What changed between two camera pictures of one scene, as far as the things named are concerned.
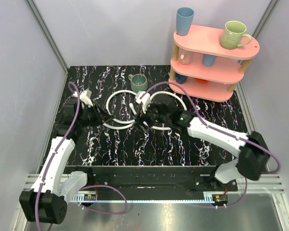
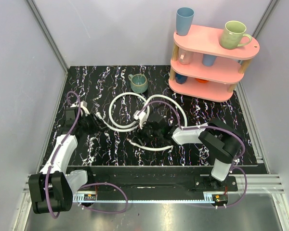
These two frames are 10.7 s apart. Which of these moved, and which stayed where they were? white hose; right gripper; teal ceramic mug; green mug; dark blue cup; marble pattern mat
Moved: white hose; right gripper
Stayed: green mug; teal ceramic mug; dark blue cup; marble pattern mat
